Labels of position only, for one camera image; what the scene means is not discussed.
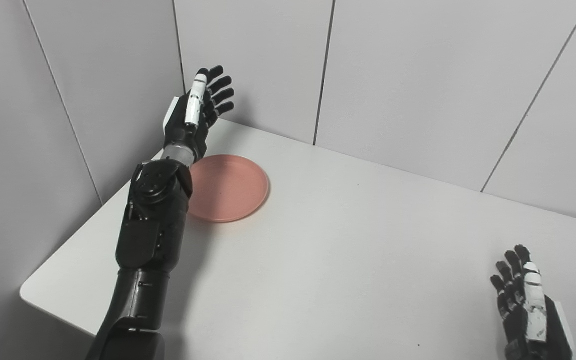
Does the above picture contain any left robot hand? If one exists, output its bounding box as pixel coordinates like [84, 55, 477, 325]
[162, 65, 235, 164]

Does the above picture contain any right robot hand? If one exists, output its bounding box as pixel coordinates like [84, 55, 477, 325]
[490, 244, 575, 360]

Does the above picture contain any pink plate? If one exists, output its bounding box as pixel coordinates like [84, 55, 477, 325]
[187, 154, 270, 224]

